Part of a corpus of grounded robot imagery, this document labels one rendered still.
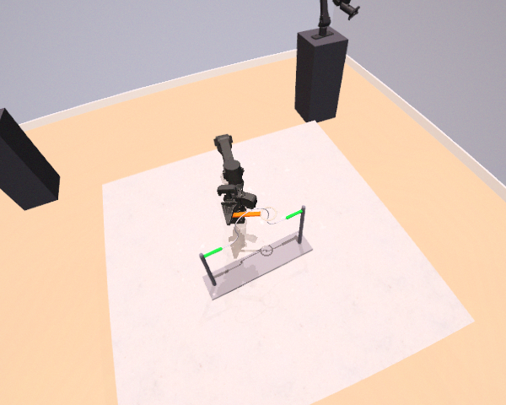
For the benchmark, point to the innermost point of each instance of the orange handle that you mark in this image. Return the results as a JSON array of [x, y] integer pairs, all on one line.
[[255, 214]]

